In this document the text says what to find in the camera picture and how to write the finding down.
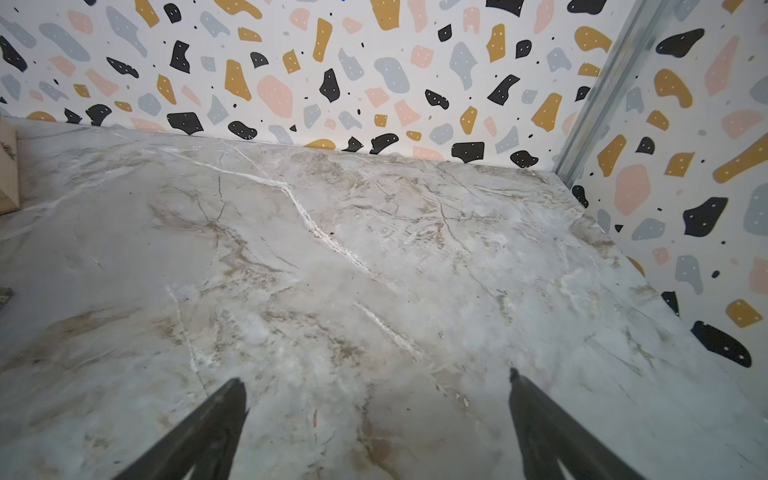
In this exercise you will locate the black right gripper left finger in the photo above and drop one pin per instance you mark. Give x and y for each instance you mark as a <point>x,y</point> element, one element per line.
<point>203,445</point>

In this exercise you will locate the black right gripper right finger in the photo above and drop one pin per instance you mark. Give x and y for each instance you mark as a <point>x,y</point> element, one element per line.
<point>553,444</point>

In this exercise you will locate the wooden chess board box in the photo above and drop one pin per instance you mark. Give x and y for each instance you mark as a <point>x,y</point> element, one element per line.
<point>9,178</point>

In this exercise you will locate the aluminium corner post right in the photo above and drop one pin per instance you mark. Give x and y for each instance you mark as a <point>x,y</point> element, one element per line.
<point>634,43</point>

